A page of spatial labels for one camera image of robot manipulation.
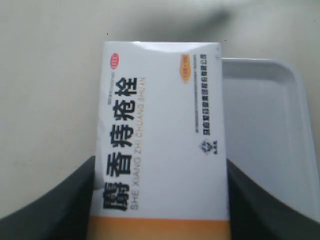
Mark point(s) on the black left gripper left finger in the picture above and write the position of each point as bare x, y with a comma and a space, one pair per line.
60, 214

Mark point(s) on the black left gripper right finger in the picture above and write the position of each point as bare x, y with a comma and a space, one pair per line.
257, 215

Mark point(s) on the white medicine box red stripe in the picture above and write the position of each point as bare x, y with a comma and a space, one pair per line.
161, 166

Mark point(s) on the white plastic tray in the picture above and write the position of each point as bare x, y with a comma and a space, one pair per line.
268, 131

